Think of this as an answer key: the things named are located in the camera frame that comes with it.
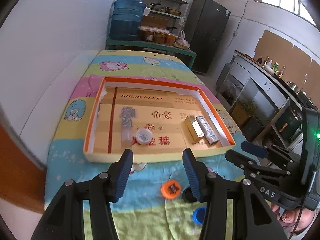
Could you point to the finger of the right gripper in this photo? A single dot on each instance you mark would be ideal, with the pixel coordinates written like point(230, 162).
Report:
point(253, 149)
point(251, 166)

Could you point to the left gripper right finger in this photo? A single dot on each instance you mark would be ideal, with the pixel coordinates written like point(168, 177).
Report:
point(252, 216)

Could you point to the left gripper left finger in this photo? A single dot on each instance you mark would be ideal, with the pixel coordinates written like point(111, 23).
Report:
point(64, 216)

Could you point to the blue bottle cap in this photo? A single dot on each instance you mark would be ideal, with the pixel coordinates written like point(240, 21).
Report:
point(199, 215)

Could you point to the white Hello Kitty lighter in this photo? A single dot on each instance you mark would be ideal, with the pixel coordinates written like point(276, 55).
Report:
point(207, 130)

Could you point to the black bottle cap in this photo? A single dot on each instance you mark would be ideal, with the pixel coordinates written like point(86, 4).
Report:
point(188, 197)

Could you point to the gold lighter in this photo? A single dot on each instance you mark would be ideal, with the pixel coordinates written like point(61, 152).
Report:
point(194, 128)

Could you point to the orange cap with label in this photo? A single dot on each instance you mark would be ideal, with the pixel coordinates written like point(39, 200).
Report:
point(171, 189)

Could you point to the white QR code cap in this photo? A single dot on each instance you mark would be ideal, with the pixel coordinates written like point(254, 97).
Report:
point(143, 136)

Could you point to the clear patterned lighter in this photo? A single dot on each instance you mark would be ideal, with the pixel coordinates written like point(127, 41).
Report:
point(127, 115)

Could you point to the person's right hand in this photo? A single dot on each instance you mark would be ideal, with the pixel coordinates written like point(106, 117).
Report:
point(289, 219)

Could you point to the white kitchen counter cabinet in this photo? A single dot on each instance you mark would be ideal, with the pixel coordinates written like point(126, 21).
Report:
point(279, 116)

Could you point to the potted green plant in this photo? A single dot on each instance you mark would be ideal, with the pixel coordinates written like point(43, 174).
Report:
point(243, 111)

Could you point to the brown wooden door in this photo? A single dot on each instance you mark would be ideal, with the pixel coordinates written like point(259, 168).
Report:
point(22, 183)

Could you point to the green dish soap bottle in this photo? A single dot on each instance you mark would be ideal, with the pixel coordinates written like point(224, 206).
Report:
point(275, 67)

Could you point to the orange-rimmed cardboard tray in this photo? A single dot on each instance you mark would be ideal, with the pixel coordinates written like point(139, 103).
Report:
point(225, 138)

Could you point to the plastic bag of food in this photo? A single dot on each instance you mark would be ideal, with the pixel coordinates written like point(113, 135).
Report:
point(181, 42)

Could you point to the black refrigerator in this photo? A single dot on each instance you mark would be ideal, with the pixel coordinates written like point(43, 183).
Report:
point(204, 29)

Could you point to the cardboard box on shelf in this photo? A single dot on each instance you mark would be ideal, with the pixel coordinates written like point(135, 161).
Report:
point(153, 21)

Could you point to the blue water jug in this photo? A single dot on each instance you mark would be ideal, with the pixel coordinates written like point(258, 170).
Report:
point(126, 19)

